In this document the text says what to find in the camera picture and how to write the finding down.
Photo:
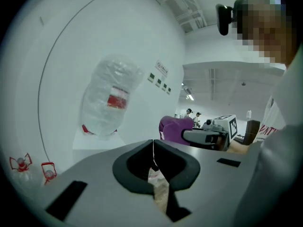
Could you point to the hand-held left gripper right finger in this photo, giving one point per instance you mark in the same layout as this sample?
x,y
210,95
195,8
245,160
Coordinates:
x,y
213,181

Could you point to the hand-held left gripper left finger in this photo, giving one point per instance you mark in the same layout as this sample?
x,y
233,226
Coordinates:
x,y
94,188

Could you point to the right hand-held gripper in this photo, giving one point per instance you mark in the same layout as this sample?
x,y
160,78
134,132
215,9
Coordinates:
x,y
233,126

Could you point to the purple cloth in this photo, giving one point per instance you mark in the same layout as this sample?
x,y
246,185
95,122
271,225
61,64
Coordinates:
x,y
171,129

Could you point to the person's right forearm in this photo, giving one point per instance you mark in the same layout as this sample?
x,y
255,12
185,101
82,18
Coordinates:
x,y
236,147

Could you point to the dark brown box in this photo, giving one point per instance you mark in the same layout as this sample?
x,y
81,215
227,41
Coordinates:
x,y
252,132

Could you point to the person's white printed shirt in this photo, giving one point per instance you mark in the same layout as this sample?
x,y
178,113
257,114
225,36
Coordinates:
x,y
281,164

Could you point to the clear plastic bag red label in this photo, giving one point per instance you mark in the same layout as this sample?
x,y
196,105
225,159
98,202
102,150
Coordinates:
x,y
106,98

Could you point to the person's head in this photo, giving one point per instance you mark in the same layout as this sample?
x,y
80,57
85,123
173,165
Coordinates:
x,y
265,27

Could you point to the small green wall plaque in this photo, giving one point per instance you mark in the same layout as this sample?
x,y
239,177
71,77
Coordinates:
x,y
164,86
151,77
158,82
168,90

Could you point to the white red wall sign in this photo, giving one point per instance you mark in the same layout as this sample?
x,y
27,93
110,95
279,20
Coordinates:
x,y
162,68

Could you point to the black head-mounted camera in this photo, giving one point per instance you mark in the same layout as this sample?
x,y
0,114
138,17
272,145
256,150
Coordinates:
x,y
223,18

